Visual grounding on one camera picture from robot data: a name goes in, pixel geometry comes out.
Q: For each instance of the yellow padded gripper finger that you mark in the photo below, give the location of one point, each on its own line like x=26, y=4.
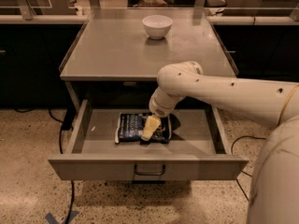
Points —
x=151, y=125

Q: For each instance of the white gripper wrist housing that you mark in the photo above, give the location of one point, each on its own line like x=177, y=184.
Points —
x=158, y=110

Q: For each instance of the blue kettle chip bag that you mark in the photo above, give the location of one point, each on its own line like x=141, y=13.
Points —
x=131, y=125

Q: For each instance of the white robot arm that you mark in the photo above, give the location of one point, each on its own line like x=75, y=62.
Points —
x=274, y=189

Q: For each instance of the grey open top drawer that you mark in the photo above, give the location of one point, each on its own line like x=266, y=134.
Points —
x=196, y=151

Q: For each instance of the grey metal counter cabinet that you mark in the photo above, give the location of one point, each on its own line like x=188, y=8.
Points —
x=113, y=46

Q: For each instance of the white ceramic bowl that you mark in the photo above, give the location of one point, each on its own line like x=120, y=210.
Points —
x=157, y=26

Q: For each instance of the blue tape floor mark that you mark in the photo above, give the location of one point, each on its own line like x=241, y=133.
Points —
x=67, y=218

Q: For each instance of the dark cabinet row behind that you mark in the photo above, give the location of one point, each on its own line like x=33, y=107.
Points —
x=32, y=54

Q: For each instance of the dark metal drawer handle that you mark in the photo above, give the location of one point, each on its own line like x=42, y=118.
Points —
x=149, y=169

